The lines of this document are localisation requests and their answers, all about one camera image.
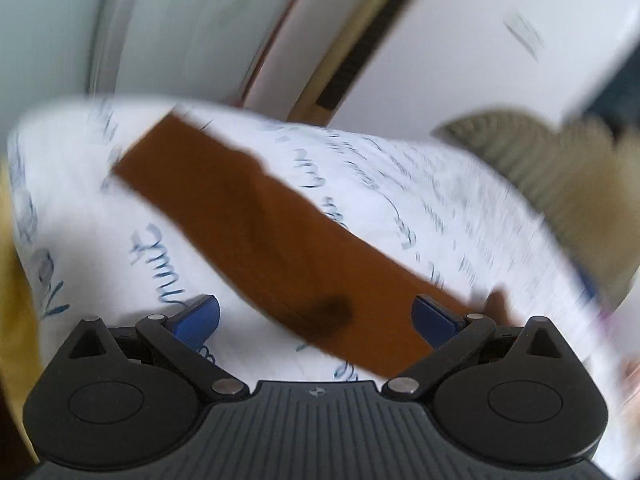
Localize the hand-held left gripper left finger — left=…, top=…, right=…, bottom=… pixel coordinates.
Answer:
left=64, top=294, right=251, bottom=403

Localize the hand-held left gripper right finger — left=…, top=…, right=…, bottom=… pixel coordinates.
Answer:
left=381, top=294, right=577, bottom=403

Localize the brown knit garment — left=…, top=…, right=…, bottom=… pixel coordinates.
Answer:
left=111, top=112, right=511, bottom=378

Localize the white printed bed sheet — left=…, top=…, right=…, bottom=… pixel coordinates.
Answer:
left=7, top=95, right=631, bottom=480

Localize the yellow cloth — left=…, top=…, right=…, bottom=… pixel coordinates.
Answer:
left=0, top=160, right=42, bottom=466

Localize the beige ribbed cloth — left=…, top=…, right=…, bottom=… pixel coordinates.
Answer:
left=435, top=110, right=640, bottom=306

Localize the white panel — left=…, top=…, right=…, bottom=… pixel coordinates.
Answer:
left=345, top=0, right=640, bottom=126

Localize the wooden frame strip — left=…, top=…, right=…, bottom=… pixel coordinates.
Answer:
left=290, top=0, right=443, bottom=126

